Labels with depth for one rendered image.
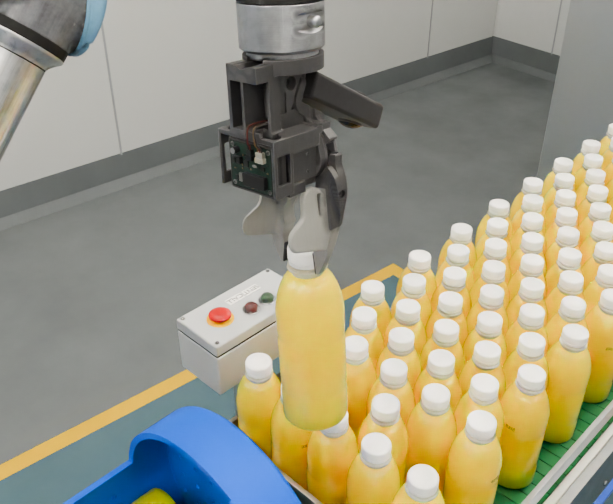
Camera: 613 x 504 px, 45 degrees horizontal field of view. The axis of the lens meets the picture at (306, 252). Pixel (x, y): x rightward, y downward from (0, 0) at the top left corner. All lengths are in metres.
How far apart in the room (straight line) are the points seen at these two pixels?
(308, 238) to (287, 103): 0.13
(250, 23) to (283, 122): 0.09
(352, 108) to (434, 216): 2.95
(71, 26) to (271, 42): 0.46
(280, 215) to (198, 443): 0.26
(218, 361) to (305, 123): 0.57
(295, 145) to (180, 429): 0.36
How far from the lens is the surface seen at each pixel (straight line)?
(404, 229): 3.52
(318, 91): 0.67
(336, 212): 0.69
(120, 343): 2.92
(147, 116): 3.98
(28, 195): 3.82
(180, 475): 1.02
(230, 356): 1.17
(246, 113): 0.65
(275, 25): 0.63
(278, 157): 0.63
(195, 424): 0.85
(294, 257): 0.73
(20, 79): 1.03
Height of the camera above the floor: 1.84
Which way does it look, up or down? 34 degrees down
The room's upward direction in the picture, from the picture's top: straight up
